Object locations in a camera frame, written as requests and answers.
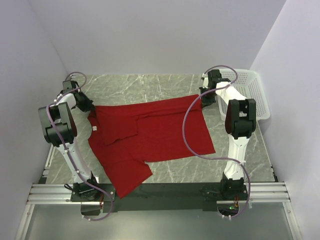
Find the red t shirt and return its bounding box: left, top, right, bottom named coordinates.
left=87, top=94, right=215, bottom=198

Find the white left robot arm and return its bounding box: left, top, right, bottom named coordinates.
left=38, top=80, right=101, bottom=202

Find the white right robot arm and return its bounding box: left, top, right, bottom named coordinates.
left=199, top=69, right=257, bottom=200

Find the white plastic basket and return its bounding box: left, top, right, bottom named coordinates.
left=217, top=68, right=271, bottom=121

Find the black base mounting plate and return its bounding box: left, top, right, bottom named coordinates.
left=70, top=182, right=248, bottom=213

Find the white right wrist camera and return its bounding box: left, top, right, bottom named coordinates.
left=201, top=74, right=209, bottom=89

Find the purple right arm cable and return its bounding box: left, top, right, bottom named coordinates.
left=181, top=64, right=252, bottom=221

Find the aluminium frame rail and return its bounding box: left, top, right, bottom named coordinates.
left=26, top=183, right=76, bottom=206

